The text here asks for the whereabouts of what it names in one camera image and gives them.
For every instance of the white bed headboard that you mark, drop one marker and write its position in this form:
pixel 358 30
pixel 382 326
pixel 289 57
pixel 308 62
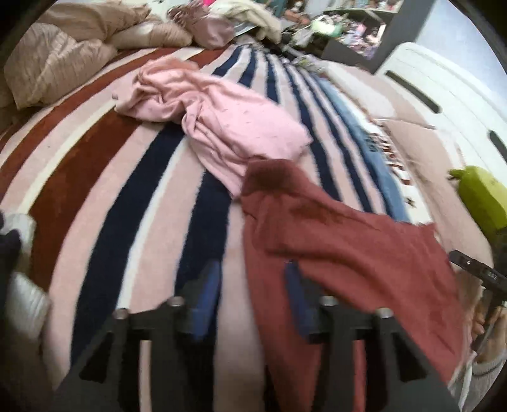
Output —
pixel 447 91

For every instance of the shiny pink bag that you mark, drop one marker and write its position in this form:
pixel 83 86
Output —
pixel 206 23

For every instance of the dark shelf with clutter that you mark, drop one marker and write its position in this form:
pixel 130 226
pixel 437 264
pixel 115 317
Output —
pixel 364 27

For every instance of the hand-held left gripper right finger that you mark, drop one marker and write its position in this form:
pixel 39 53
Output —
pixel 299 301

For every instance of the pink striped pillow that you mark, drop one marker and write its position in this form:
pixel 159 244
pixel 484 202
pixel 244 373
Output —
pixel 368 91
pixel 431 170

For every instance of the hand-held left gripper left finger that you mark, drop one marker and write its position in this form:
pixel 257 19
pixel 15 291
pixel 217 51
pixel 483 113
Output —
pixel 204 293

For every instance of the dark red garment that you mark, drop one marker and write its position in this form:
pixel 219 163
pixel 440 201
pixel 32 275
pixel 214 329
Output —
pixel 356 257

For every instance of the pink garment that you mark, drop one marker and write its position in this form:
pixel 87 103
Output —
pixel 222 115

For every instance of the person's right forearm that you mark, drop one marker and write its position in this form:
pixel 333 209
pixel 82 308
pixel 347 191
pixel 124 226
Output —
pixel 487 380

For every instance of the pile of cream laundry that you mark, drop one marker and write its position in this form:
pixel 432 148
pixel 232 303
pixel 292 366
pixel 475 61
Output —
pixel 257 16

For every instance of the black garment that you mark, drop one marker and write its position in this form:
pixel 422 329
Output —
pixel 8 253

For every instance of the pale grey garment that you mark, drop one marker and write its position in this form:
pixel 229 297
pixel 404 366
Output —
pixel 23 301

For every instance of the striped blanket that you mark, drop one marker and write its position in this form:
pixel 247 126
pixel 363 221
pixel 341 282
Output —
pixel 99 178

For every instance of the green avocado plush toy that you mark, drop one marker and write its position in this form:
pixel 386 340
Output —
pixel 485 198

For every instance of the person's right hand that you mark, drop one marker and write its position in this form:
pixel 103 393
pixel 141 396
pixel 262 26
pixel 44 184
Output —
pixel 478 325

